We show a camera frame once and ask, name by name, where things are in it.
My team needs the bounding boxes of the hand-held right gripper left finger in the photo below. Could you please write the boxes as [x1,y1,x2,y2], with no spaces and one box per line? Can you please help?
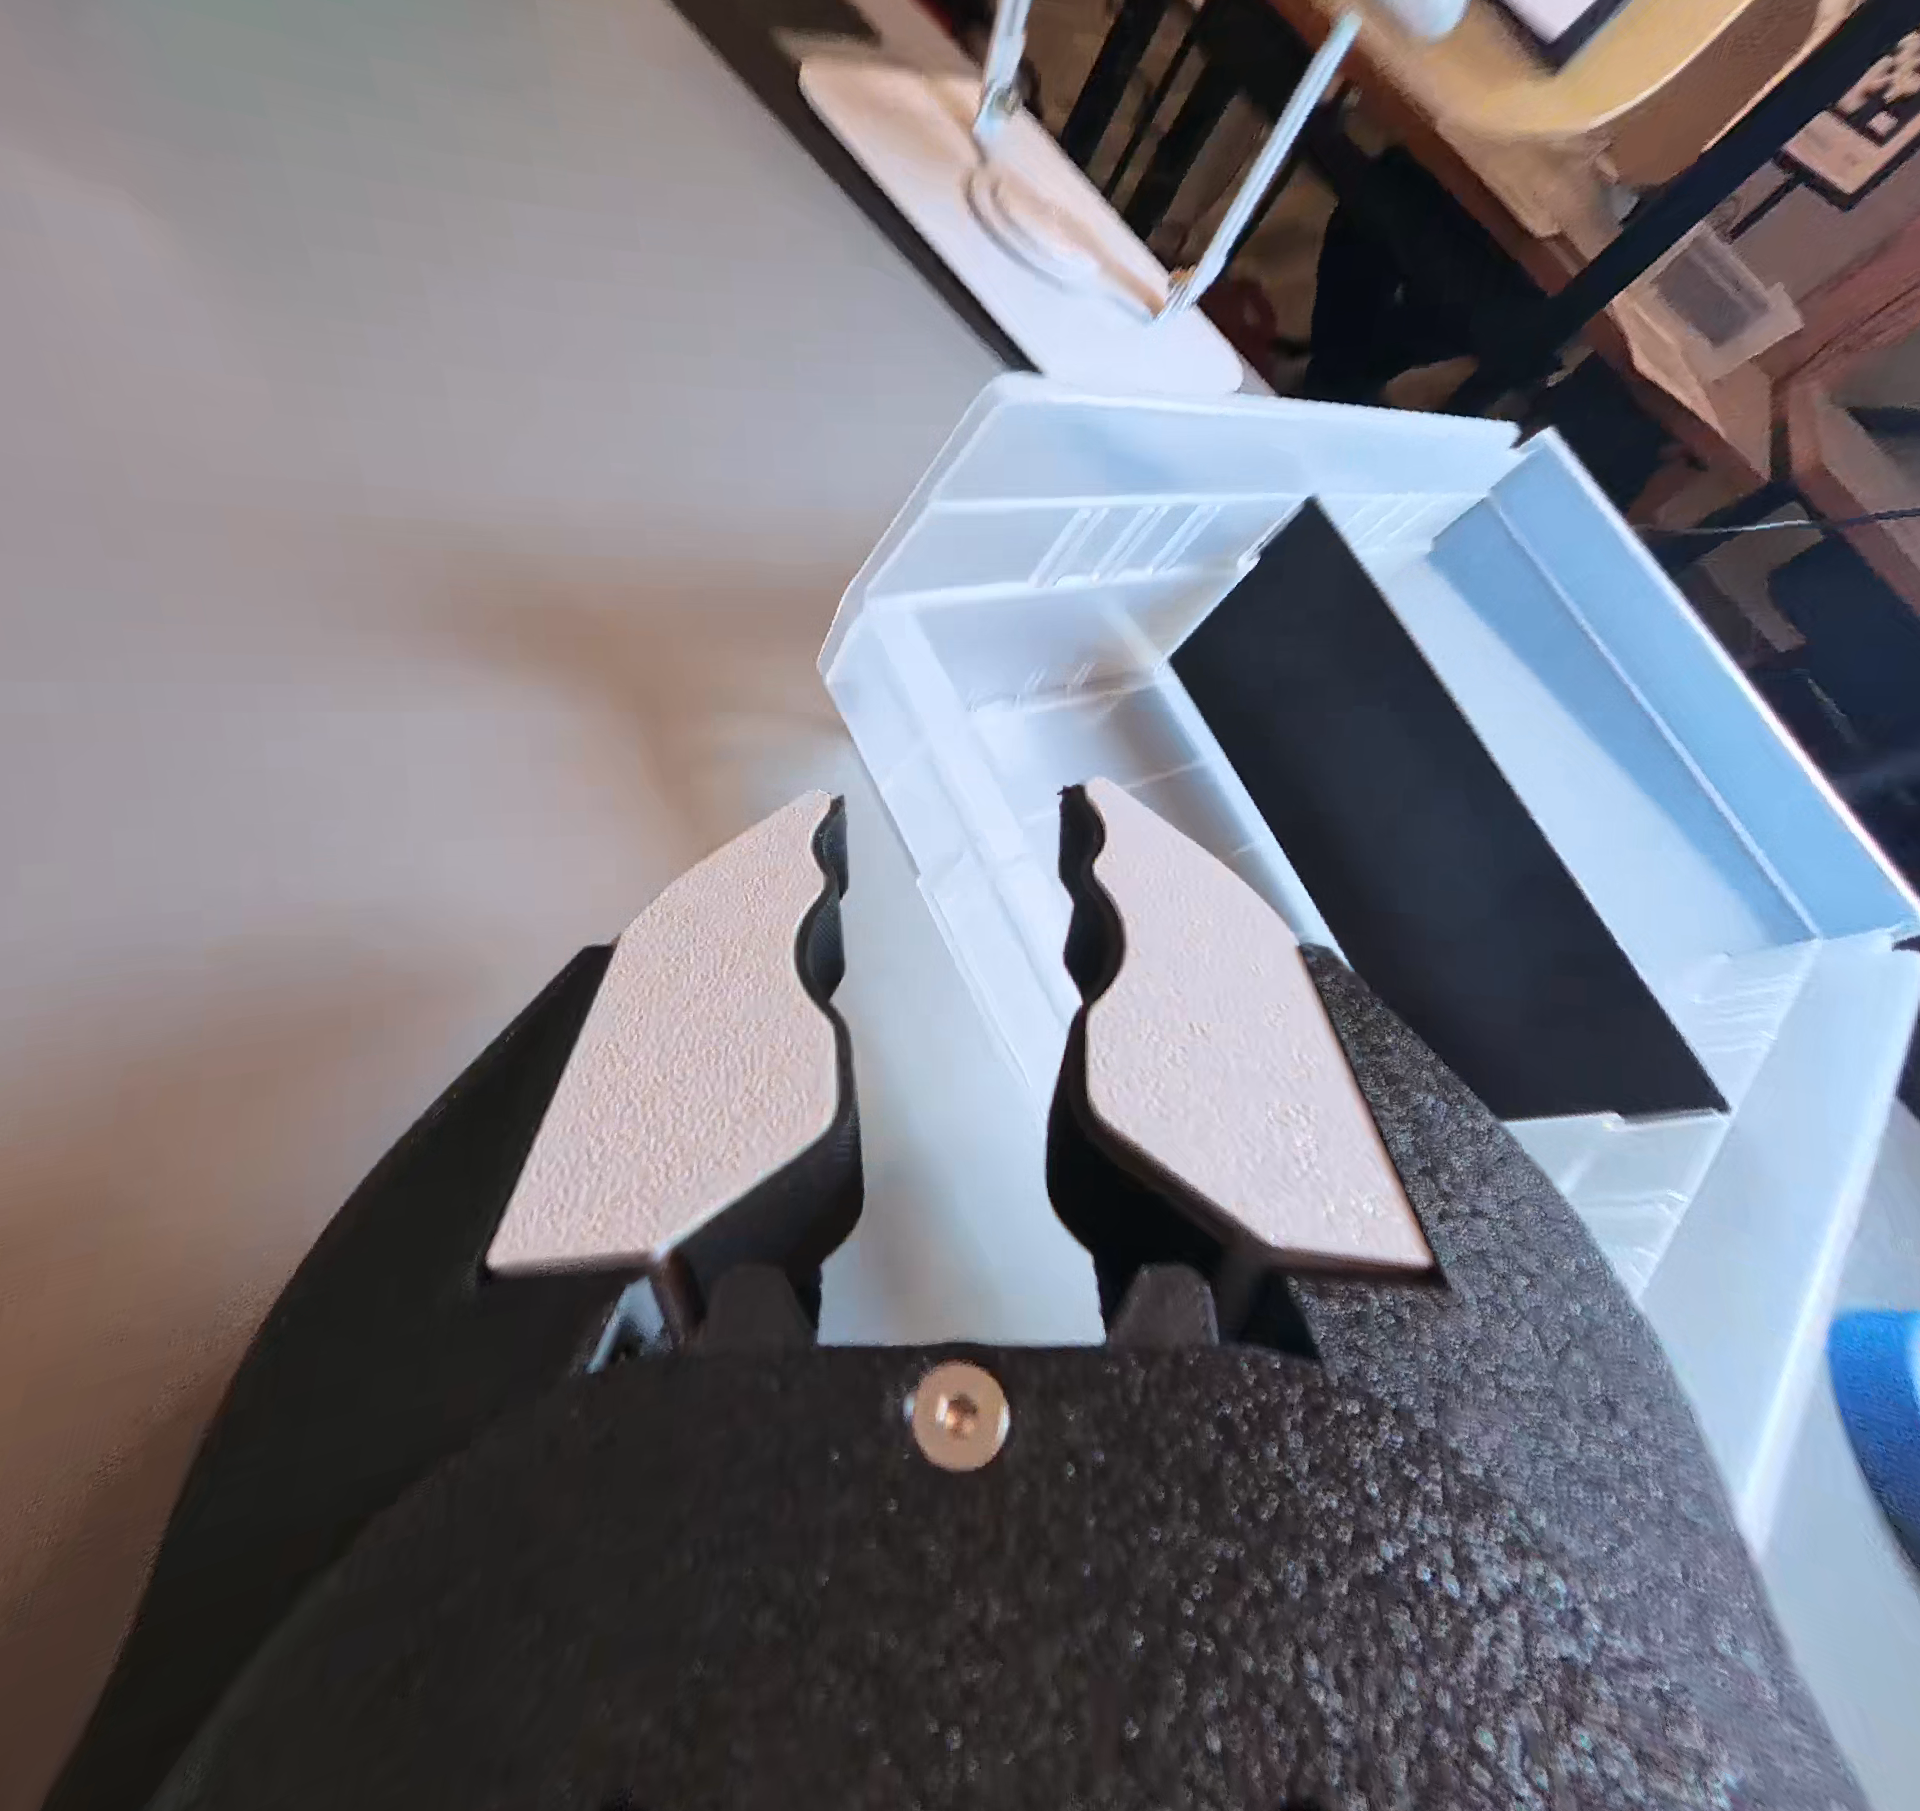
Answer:
[483,787,871,1338]

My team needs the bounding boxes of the document stand with wooden board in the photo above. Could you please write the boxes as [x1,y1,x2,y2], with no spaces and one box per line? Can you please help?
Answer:
[799,0,1920,395]

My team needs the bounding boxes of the clear plastic bin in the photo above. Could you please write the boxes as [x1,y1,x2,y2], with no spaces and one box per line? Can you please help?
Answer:
[816,371,1920,1616]

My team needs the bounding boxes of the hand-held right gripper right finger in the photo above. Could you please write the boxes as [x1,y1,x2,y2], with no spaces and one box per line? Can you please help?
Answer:
[1047,775,1438,1338]

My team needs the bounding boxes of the framed black white marker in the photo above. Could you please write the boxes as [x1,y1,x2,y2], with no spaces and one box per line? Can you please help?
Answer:
[1784,33,1920,207]

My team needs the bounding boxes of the small clear plastic box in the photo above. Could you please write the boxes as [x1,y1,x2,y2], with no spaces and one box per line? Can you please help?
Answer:
[1627,227,1802,357]

